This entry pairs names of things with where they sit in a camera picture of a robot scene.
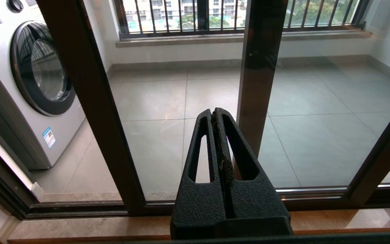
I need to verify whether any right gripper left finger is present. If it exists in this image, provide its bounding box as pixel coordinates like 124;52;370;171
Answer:
171;108;226;238

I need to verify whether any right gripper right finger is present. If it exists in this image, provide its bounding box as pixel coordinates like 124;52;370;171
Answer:
215;108;291;220

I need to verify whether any dark brown sliding glass door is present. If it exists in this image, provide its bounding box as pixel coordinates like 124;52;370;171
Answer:
38;0;390;217

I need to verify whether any dark brown fixed glass panel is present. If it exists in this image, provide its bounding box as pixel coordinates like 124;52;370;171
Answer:
237;0;390;190

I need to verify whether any long grey stone window sill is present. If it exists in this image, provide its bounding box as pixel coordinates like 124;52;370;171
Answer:
115;30;373;48

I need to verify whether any long black balcony railing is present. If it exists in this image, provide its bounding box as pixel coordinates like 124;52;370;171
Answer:
114;0;368;36

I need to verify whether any white front-load washing machine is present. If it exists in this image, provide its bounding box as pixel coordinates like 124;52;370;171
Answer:
0;0;85;170

